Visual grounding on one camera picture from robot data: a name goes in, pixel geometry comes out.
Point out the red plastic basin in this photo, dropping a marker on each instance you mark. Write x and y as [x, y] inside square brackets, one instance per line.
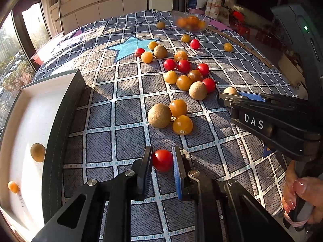
[44, 52]

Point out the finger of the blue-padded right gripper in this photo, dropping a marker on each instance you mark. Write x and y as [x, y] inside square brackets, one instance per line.
[252, 96]

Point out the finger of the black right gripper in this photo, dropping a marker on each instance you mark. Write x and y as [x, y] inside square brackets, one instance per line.
[237, 101]

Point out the large brown round fruit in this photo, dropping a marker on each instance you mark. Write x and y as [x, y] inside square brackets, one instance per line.
[159, 116]

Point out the yellow tomato upper pair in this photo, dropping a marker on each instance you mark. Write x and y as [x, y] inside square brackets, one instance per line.
[178, 107]

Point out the red cherry tomato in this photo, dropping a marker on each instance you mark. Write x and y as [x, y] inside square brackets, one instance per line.
[162, 160]

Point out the yellow tomato cluster left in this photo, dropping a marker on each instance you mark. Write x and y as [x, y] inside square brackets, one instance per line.
[170, 77]

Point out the red tomato by star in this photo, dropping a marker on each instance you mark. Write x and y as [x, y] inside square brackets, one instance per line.
[139, 51]

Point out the white tray with dark rim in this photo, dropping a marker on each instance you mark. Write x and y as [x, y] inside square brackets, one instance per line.
[42, 112]

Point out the yellow tomato lower pair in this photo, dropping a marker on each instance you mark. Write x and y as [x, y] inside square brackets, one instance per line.
[182, 125]

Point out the lone yellow tomato right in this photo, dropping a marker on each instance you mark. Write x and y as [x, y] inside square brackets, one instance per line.
[227, 47]

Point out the grid patterned star tablecloth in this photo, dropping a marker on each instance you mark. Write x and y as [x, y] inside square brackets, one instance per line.
[149, 83]

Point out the orange tomato cluster top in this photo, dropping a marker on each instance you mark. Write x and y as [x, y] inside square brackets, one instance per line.
[179, 55]

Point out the red tomato cluster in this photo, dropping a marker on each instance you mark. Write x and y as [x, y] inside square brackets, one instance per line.
[203, 69]
[169, 65]
[209, 84]
[184, 66]

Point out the orange tomato cluster centre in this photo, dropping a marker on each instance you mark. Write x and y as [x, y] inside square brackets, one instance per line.
[183, 82]

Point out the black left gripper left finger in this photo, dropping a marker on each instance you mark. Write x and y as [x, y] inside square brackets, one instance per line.
[143, 175]

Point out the lone red tomato far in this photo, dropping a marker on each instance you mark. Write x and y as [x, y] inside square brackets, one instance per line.
[195, 44]

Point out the small yellow tomato on star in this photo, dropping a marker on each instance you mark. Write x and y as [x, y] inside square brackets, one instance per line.
[152, 45]

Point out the red plastic stool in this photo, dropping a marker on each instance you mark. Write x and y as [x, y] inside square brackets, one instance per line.
[238, 21]

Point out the patterned gift bag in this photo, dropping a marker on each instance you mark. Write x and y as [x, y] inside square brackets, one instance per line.
[213, 8]

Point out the white sideboard cabinet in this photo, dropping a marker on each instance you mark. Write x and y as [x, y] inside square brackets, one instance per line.
[71, 14]

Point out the yellow tomato pair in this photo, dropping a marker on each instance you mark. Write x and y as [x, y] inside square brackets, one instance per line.
[178, 107]
[182, 125]

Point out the yellow tomato by star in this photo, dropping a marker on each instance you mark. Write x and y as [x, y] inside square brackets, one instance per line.
[147, 57]

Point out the brown fruit cluster centre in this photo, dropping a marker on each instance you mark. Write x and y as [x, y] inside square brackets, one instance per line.
[198, 91]

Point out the small yellow tomato far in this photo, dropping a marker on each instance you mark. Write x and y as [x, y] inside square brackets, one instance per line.
[185, 38]

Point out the brown fruit by star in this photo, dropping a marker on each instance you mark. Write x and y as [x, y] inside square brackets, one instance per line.
[160, 52]

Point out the dark orange tomato cluster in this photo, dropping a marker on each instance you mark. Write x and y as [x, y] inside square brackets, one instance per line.
[195, 75]

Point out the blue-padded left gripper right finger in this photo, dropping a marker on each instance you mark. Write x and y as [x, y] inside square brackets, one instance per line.
[182, 165]

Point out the clear glass fruit bowl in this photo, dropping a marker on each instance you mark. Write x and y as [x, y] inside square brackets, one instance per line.
[190, 22]

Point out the person's right hand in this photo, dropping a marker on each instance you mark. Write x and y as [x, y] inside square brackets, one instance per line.
[309, 189]

